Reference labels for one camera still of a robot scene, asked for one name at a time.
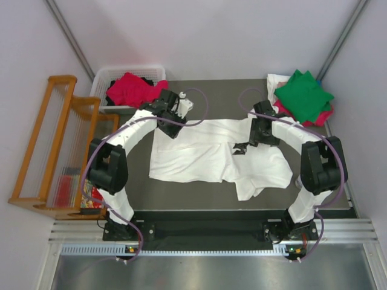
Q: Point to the pink t-shirt in basket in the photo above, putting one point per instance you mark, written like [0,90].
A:
[133,90]

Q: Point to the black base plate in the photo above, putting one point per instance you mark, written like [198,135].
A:
[205,230]

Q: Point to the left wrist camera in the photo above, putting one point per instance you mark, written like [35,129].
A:
[183,105]

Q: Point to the folded pink t-shirt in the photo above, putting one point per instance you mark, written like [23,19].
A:
[323,116]

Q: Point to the colourful book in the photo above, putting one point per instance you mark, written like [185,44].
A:
[89,194]

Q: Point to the white t-shirt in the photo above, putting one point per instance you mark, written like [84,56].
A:
[272,83]
[205,153]

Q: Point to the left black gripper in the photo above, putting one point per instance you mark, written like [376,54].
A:
[170,127]

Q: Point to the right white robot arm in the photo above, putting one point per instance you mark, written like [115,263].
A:
[322,168]

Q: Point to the folded white t-shirt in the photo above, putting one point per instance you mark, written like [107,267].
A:
[272,83]

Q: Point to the white slotted cable duct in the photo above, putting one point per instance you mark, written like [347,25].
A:
[123,250]

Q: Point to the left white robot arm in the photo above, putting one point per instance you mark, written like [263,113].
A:
[107,162]

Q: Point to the wooden rack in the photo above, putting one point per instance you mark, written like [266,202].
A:
[49,178]

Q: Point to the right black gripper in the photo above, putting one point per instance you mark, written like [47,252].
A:
[255,136]

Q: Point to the folded green t-shirt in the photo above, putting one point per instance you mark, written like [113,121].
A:
[303,96]

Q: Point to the clear plastic cup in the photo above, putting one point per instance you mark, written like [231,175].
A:
[298,183]

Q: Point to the white plastic laundry basket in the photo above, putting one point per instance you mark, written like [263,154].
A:
[122,89]

